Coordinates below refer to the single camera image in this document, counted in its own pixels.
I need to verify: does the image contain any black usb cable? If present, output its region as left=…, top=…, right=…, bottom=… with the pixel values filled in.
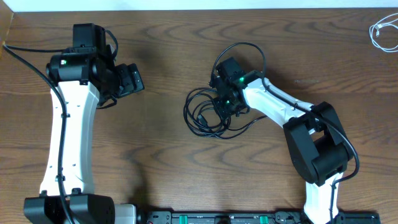
left=182, top=86, right=268, bottom=140

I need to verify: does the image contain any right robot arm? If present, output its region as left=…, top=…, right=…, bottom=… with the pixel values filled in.
left=210, top=57, right=358, bottom=223

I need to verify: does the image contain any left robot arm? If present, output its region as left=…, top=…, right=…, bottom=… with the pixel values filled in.
left=24, top=23, right=144, bottom=223

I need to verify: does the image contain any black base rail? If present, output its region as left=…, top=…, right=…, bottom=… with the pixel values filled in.
left=137, top=210, right=381, bottom=224

